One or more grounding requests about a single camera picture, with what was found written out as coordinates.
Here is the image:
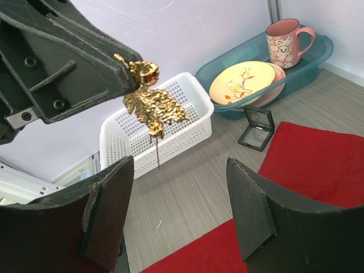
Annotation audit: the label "pink plate under yellow plate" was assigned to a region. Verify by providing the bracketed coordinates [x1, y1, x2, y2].
[250, 63, 286, 107]

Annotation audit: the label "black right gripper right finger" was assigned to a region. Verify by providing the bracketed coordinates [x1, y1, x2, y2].
[226, 158, 363, 272]

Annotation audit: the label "red t-shirt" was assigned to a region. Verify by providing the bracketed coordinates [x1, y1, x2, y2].
[147, 122, 363, 272]

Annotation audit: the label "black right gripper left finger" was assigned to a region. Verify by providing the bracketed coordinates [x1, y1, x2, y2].
[1, 156, 134, 272]

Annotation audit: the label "red gold maple leaf brooch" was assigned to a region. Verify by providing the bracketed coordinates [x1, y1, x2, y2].
[113, 53, 191, 170]

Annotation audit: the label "white perforated plastic basket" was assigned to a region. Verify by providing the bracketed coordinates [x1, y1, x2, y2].
[100, 72, 214, 178]

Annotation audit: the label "yellow floral plate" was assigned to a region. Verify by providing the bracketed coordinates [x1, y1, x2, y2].
[209, 61, 276, 105]

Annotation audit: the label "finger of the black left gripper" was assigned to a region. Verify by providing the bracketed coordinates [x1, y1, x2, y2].
[1, 1, 142, 142]

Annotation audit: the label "left aluminium corner post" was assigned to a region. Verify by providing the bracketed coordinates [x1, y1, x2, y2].
[267, 0, 282, 24]

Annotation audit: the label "black box with red brooch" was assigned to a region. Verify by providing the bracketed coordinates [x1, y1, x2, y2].
[238, 106, 275, 152]

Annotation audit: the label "pink floral mug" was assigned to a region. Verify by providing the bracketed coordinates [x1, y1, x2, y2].
[266, 18, 316, 69]

